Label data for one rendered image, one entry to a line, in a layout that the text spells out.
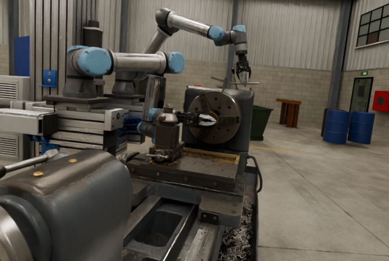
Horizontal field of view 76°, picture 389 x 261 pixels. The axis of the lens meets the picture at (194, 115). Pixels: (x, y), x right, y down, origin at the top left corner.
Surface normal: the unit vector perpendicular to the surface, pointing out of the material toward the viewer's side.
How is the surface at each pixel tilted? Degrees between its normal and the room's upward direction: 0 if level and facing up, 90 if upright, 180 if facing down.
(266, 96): 90
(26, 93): 90
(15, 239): 54
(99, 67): 91
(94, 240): 98
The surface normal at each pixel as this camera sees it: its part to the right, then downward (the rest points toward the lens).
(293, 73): 0.00, 0.12
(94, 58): 0.57, 0.15
